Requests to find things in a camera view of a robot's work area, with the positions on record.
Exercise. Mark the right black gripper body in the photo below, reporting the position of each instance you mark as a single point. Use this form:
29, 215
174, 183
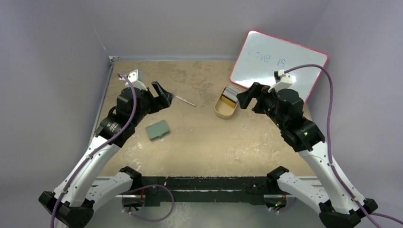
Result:
254, 97

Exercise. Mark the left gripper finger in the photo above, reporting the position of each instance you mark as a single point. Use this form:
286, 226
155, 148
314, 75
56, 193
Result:
158, 88
165, 100

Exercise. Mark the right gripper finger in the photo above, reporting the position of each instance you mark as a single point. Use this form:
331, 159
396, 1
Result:
244, 98
258, 108

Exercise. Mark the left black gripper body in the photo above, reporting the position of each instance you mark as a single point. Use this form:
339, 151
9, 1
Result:
150, 104

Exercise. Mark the gold credit card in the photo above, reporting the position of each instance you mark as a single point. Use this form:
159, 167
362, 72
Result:
229, 102

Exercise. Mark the green card holder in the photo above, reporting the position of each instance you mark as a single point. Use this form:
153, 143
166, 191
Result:
157, 130

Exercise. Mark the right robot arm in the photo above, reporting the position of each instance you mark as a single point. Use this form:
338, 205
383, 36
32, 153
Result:
338, 203

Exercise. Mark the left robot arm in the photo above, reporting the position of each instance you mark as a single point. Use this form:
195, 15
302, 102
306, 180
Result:
74, 202

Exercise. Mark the stack of cards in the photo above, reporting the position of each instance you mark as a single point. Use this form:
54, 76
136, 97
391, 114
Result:
231, 92

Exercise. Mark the green tipped marker pen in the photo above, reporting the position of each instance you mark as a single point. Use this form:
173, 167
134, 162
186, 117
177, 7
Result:
184, 100

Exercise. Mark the beige oval tray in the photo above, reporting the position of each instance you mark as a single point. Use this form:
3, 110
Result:
222, 110

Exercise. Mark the pink framed whiteboard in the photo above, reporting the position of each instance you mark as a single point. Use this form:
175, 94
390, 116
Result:
262, 54

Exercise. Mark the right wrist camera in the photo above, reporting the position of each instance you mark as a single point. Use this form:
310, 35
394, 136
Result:
283, 80

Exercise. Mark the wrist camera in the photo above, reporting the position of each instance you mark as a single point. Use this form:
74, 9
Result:
283, 80
135, 77

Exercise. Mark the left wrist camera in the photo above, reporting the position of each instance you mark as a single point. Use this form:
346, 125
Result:
135, 77

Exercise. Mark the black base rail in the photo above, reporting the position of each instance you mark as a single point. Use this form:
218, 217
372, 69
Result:
254, 190

